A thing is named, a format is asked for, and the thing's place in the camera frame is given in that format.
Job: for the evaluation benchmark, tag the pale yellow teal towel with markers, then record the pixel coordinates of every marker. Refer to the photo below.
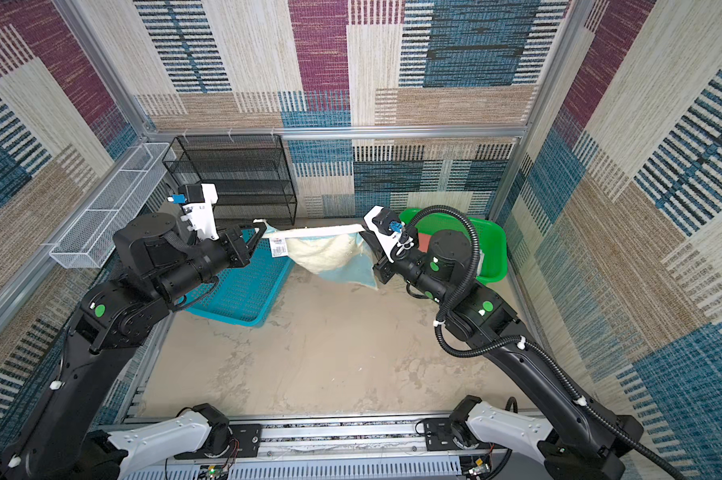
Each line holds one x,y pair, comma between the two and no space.
334,253

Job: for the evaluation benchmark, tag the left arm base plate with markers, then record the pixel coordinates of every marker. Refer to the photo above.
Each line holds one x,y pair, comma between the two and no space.
236,441

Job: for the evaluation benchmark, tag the aluminium front rail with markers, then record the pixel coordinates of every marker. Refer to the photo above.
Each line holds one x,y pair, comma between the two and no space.
349,444

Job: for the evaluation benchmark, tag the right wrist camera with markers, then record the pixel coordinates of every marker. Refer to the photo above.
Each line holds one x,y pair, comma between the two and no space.
391,232

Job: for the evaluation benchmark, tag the teal plastic basket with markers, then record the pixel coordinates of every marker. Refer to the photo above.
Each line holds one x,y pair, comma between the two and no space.
244,296

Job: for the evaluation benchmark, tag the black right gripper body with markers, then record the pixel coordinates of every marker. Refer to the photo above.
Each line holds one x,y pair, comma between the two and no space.
385,267

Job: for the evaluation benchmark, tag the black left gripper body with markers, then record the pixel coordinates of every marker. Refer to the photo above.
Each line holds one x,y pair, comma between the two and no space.
233,254

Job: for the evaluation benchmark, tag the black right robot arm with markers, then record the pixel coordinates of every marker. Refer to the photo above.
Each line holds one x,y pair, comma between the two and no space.
474,321

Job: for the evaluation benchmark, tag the white wire mesh tray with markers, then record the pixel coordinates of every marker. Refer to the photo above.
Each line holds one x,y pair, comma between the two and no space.
88,242

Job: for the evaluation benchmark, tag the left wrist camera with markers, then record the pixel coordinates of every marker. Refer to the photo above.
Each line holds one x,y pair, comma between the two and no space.
197,203

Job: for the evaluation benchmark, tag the green plastic basket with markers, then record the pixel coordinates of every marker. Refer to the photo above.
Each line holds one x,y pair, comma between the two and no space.
492,243

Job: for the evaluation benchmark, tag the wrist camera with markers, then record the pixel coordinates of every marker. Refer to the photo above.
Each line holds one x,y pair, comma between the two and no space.
391,232
197,203

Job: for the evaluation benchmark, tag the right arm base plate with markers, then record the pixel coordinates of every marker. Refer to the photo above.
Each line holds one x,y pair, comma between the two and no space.
438,437

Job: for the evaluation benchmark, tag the black wire shelf rack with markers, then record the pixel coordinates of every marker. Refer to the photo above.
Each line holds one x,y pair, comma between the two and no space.
251,174

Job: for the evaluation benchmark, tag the red pink towel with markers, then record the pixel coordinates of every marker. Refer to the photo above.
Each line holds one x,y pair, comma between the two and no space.
423,241

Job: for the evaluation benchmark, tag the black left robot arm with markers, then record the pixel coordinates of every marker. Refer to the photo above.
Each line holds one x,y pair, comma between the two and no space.
110,324

